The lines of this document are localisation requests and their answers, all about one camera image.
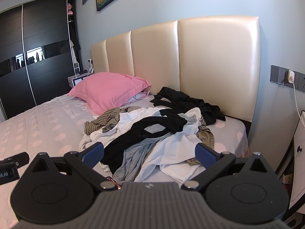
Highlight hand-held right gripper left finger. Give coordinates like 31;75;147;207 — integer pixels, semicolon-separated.
29;142;120;192

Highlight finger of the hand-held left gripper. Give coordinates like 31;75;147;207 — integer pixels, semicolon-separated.
3;152;30;166

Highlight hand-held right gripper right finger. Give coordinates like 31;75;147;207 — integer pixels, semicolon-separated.
182;143;279;192

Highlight black and grey shirt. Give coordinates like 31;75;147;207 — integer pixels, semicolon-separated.
101;110;189;183

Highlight dark hanging clothes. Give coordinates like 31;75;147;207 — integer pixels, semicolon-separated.
67;0;83;64

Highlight white shirt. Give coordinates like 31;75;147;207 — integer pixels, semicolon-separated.
79;107;203;174

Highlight white folded towel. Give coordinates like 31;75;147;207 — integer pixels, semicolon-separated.
160;162;203;184

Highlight polka dot bed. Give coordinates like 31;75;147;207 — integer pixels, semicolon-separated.
0;93;249;220

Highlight black garment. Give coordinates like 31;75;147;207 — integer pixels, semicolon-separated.
150;86;226;126

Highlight pink pillow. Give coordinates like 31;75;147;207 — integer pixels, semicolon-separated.
67;72;152;115

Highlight white printed pillow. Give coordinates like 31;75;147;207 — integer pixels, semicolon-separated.
124;89;150;106

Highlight white nightstand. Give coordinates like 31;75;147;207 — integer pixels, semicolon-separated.
67;73;96;87

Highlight cream padded headboard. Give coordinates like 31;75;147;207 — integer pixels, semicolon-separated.
91;16;261;124

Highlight white bedside cabinet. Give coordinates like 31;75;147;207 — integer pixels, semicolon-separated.
276;110;305;210

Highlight black sliding wardrobe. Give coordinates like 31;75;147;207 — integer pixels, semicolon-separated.
0;0;77;120

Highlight white charger cable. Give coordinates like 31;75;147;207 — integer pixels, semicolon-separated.
293;82;304;120

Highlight grey wall socket panel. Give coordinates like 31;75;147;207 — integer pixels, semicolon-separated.
270;64;305;89

